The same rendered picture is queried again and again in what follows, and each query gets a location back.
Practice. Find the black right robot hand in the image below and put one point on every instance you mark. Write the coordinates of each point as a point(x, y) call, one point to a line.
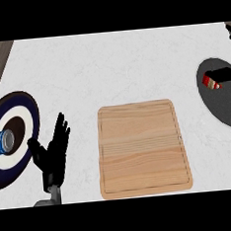
point(223, 74)

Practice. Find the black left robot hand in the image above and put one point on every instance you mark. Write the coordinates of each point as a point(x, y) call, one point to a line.
point(53, 156)

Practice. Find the red cupcake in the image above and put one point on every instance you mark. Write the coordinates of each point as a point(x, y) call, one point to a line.
point(211, 83)

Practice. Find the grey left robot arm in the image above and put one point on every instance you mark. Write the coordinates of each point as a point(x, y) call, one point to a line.
point(54, 196)

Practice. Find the dark grey frying pan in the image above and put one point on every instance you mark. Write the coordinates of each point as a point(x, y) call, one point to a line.
point(224, 104)

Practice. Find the wooden cutting board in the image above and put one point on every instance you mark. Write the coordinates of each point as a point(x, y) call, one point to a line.
point(143, 148)

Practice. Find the navy and white plate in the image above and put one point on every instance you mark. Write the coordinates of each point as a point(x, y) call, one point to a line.
point(20, 119)

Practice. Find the blue can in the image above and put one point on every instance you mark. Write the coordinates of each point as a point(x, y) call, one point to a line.
point(1, 143)

